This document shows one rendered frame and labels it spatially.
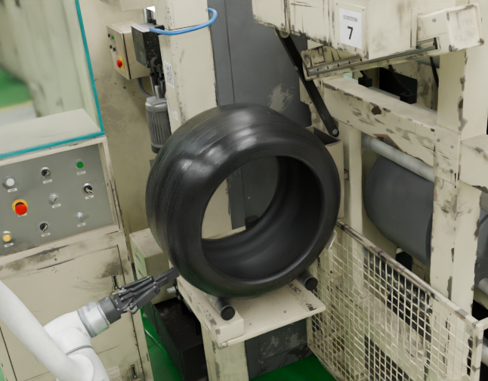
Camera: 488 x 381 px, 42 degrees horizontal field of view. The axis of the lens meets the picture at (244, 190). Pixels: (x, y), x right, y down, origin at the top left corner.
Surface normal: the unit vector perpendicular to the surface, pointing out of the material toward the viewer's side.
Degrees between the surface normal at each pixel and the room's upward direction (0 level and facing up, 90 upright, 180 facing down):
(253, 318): 0
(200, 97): 90
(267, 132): 43
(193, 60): 90
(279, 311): 0
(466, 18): 72
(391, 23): 90
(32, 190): 90
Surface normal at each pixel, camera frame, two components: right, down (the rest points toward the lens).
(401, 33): 0.42, 0.36
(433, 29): -0.90, 0.25
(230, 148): 0.01, -0.33
